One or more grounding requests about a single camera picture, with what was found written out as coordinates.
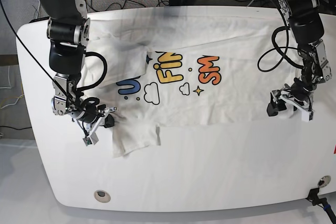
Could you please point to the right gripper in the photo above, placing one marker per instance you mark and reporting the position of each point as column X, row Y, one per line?
column 92, row 116

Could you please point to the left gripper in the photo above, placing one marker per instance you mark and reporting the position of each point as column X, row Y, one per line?
column 299, row 97

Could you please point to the white printed T-shirt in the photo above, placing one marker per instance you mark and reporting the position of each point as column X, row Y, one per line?
column 183, row 71

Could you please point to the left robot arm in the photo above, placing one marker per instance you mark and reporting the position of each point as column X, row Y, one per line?
column 301, row 19

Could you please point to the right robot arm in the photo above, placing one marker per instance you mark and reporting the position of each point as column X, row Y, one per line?
column 68, row 32

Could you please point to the silver table grommet left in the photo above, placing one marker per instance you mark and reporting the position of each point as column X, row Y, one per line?
column 102, row 196

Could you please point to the silver table grommet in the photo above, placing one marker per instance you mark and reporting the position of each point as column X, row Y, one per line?
column 324, row 181
column 102, row 196

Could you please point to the silver table grommet right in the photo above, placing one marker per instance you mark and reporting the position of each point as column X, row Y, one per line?
column 324, row 181

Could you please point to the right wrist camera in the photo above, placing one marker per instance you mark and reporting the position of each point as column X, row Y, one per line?
column 91, row 139

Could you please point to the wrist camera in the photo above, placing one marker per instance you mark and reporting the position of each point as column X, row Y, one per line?
column 306, row 115
column 91, row 139

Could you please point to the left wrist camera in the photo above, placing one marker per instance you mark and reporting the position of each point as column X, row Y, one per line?
column 306, row 115

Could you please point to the black clamp with cable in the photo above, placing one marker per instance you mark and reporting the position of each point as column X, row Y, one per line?
column 315, row 200

